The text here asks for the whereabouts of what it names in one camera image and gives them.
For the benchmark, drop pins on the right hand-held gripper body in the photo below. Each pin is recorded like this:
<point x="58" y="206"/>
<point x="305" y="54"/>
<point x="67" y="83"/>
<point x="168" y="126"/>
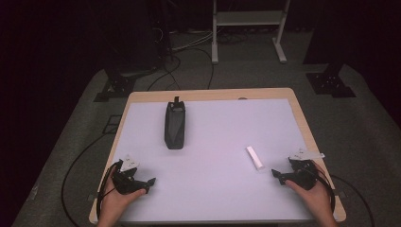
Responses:
<point x="302" y="176"/>

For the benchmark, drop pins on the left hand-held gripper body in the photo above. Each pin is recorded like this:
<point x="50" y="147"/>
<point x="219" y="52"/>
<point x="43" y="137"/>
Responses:
<point x="124" y="183"/>

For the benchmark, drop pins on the small white stick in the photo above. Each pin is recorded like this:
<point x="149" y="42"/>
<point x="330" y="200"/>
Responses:
<point x="255" y="158"/>

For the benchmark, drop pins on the black zip pouch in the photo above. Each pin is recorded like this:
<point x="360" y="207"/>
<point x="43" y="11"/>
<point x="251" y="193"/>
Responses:
<point x="174" y="126"/>

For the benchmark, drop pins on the person's left hand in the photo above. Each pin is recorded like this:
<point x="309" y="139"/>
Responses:
<point x="118" y="201"/>

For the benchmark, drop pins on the person's right hand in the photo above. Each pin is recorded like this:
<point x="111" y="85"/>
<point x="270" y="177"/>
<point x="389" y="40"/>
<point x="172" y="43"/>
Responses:
<point x="312" y="198"/>

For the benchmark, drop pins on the black stand base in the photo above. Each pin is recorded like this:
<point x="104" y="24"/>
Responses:
<point x="115" y="86"/>
<point x="330" y="84"/>

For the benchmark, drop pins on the black square floor frame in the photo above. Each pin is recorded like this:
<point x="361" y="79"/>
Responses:
<point x="112" y="124"/>

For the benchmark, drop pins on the white metal desk frame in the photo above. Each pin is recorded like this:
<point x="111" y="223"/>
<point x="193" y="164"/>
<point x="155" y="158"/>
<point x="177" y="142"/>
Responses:
<point x="249" y="18"/>

